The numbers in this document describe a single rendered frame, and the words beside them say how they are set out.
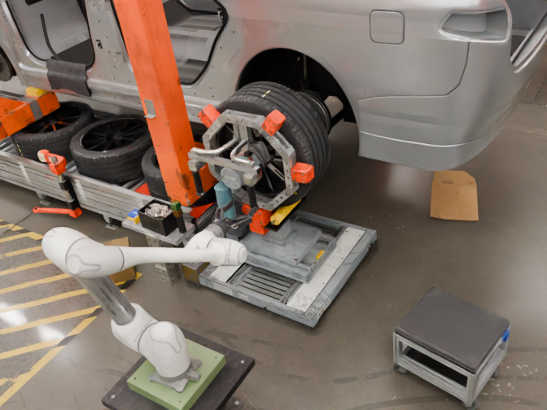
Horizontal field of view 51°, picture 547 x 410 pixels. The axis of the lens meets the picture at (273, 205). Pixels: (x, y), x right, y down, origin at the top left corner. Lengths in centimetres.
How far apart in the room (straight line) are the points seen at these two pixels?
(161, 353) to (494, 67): 191
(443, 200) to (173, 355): 228
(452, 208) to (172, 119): 196
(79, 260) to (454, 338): 163
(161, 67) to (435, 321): 180
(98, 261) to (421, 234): 227
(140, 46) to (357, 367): 192
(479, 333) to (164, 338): 138
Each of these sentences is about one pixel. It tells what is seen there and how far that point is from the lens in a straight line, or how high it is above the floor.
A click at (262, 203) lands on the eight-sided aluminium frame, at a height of 61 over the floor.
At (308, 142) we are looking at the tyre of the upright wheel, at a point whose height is 96.
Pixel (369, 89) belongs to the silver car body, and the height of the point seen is 115.
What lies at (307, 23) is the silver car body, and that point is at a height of 145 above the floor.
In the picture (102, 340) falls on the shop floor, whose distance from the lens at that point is 347.
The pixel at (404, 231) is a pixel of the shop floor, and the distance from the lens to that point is 380.
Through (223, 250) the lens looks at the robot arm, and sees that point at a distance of 235.
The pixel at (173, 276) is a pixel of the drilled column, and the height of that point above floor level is 5.
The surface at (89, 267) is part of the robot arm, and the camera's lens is 209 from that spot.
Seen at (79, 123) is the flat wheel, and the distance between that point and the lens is 473.
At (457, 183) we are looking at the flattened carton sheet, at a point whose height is 1.
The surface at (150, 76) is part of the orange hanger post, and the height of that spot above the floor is 132.
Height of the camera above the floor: 238
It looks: 35 degrees down
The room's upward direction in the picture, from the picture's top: 8 degrees counter-clockwise
